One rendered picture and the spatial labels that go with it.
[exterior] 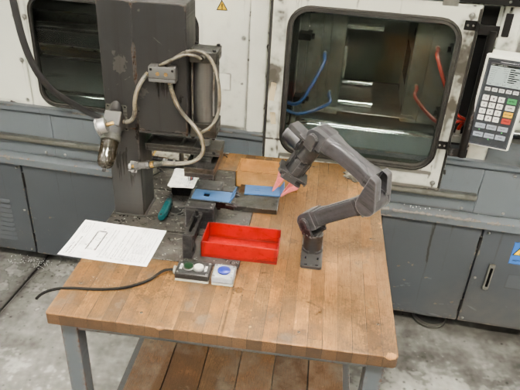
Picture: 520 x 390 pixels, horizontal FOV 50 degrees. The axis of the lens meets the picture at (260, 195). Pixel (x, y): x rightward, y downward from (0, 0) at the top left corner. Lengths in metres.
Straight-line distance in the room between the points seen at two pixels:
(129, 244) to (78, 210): 1.17
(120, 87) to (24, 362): 1.50
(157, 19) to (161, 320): 0.88
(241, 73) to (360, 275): 1.09
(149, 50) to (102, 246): 0.65
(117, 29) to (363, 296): 1.10
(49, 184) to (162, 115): 1.33
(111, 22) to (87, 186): 1.32
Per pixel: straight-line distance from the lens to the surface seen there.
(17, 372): 2.82
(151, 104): 1.83
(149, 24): 1.75
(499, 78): 2.29
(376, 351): 1.57
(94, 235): 1.96
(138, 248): 1.88
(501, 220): 2.70
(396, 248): 2.75
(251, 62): 2.42
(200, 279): 1.71
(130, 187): 1.99
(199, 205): 1.93
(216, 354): 2.45
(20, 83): 2.90
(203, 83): 1.79
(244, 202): 2.08
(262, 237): 1.89
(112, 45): 1.81
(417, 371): 2.83
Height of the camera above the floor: 1.99
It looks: 30 degrees down
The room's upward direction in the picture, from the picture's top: 3 degrees clockwise
